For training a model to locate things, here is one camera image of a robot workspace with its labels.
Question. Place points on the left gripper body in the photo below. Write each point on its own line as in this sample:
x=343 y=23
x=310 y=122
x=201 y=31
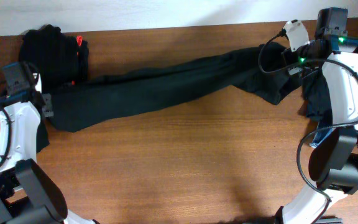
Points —
x=49 y=108

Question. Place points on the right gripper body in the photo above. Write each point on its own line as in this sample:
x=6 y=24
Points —
x=306 y=53

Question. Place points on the black trousers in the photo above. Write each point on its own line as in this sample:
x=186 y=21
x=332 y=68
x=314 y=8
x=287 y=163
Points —
x=108 y=97

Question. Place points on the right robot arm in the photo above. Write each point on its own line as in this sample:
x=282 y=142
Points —
x=333 y=165

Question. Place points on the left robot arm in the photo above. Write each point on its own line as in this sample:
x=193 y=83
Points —
x=27 y=194

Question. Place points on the folded black clothes stack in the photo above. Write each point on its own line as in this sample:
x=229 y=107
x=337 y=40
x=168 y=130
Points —
x=62 y=60

